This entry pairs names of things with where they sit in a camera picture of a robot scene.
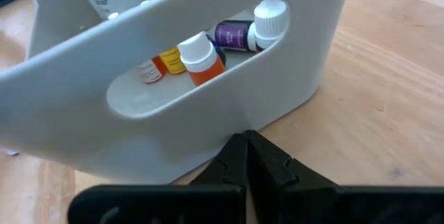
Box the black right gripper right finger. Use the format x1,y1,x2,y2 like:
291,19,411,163
246,129,444,224

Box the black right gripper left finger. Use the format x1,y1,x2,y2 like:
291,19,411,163
67,132,248,224

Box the grey plastic caddy bin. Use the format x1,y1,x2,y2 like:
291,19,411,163
0,0,355,186

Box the small yellow coloring bottle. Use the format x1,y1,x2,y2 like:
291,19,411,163
158,46,188,76

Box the small orange coloring bottle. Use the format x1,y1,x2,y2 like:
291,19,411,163
176,31,226,87

